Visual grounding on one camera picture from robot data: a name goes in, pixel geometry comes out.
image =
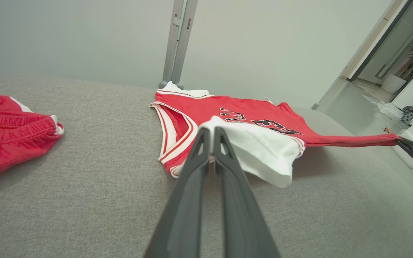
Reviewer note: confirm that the red white basketball shorts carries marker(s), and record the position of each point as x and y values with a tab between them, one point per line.
9	136

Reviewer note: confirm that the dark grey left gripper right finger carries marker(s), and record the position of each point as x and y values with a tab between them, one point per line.
242	215

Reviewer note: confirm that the red white basketball jersey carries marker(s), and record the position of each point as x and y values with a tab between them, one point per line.
206	109

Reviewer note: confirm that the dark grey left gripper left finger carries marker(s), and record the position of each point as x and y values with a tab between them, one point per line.
181	215

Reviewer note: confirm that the clear plastic sheet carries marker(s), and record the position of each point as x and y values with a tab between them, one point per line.
385	107

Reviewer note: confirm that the grey double partition post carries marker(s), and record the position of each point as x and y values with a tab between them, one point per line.
179	43

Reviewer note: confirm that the white plant pot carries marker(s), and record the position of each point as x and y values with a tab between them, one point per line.
393	83

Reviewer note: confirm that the glass door with dark frame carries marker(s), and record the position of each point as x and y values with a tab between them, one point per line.
393	39

